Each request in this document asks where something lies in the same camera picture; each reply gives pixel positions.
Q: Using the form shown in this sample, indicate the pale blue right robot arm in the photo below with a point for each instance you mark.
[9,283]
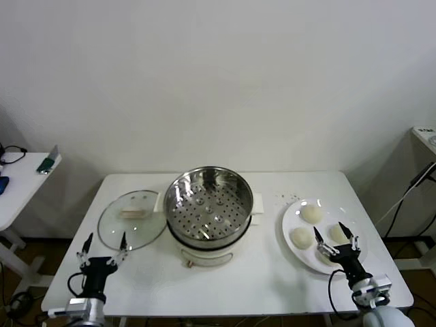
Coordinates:
[381,315]

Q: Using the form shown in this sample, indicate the white side desk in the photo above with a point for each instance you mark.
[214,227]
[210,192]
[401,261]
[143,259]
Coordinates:
[424,136]

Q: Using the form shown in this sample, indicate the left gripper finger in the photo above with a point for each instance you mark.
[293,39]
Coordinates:
[122,252]
[85,257]

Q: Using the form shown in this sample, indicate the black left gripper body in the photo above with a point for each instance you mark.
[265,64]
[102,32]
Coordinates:
[97,270]

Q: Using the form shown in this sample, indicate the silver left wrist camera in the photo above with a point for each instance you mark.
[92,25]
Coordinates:
[68,306]

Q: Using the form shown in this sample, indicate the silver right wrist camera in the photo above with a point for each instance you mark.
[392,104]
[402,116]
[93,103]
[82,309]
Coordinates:
[378,283]

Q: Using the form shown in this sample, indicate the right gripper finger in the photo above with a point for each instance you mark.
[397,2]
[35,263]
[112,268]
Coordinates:
[352,242]
[324,248]

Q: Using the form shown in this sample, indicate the white electric pot base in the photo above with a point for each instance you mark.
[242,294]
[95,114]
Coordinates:
[204,255]

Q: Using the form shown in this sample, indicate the white side table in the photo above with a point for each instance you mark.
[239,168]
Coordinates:
[24,184]

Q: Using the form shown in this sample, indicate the white round plate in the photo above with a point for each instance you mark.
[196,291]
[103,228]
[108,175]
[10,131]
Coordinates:
[344,213]

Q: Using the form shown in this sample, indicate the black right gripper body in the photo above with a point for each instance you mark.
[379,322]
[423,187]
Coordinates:
[347,260]

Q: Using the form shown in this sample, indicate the green and silver packet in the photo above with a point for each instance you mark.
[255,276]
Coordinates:
[46,165]

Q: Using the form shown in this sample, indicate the round glass pot lid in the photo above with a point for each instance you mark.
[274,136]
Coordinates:
[112,221]

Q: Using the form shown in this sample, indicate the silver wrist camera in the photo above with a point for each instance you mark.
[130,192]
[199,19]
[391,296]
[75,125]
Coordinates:
[378,283]
[68,306]

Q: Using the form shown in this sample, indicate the white steamed baozi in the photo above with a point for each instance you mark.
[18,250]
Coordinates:
[301,237]
[327,260]
[310,214]
[337,232]

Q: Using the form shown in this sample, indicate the blue object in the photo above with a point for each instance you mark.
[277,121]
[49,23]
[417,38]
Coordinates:
[2,185]

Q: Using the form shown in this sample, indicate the perforated steel steamer basket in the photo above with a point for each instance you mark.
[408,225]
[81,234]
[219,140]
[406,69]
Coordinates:
[211,211]

